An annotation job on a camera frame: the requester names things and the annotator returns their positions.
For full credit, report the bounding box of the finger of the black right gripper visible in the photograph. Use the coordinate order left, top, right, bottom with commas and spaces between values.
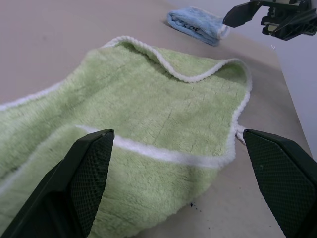
271, 8, 317, 42
222, 1, 261, 28

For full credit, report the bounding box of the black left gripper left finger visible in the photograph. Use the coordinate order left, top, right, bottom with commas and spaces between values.
0, 128, 115, 238

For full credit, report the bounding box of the folded blue towel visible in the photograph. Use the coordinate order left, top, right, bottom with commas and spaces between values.
166, 6, 230, 47

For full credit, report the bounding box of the green towel with white trim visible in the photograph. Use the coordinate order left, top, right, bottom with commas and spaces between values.
0, 35, 253, 238

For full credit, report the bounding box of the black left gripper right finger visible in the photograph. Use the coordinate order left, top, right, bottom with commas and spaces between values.
242, 128, 317, 238

